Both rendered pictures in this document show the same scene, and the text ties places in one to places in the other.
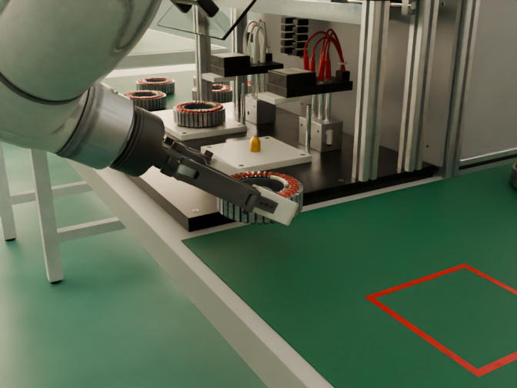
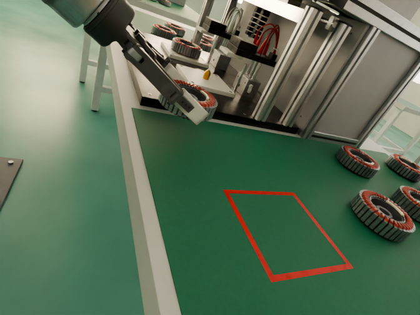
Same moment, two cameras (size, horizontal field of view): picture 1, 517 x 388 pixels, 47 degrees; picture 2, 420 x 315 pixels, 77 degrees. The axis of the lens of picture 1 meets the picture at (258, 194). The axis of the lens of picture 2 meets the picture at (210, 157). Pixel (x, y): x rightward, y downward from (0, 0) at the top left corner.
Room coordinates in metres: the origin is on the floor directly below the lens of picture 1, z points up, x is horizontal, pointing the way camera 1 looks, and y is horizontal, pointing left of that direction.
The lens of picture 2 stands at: (0.22, -0.06, 1.00)
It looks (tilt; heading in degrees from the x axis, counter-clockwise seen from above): 30 degrees down; 357
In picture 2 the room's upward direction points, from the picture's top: 24 degrees clockwise
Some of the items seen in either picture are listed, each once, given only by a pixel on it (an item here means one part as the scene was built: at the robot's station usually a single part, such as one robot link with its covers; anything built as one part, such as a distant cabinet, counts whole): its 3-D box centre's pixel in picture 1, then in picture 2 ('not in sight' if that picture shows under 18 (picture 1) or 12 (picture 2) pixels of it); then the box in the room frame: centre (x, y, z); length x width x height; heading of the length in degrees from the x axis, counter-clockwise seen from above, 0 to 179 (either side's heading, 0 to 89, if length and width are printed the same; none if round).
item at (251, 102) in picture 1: (258, 108); (219, 59); (1.32, 0.00, 0.80); 0.07 x 0.05 x 0.06; 30
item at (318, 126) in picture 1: (320, 132); (245, 84); (1.11, -0.12, 0.80); 0.07 x 0.05 x 0.06; 30
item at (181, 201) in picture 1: (231, 145); (195, 72); (1.15, 0.05, 0.76); 0.64 x 0.47 x 0.02; 30
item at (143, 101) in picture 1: (145, 100); (164, 32); (1.53, 0.30, 0.77); 0.11 x 0.11 x 0.04
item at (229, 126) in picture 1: (199, 125); (184, 54); (1.24, 0.13, 0.78); 0.15 x 0.15 x 0.01; 30
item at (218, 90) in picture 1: (212, 94); (201, 45); (1.61, 0.13, 0.77); 0.11 x 0.11 x 0.04
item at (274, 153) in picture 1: (255, 153); (204, 80); (1.03, 0.01, 0.78); 0.15 x 0.15 x 0.01; 30
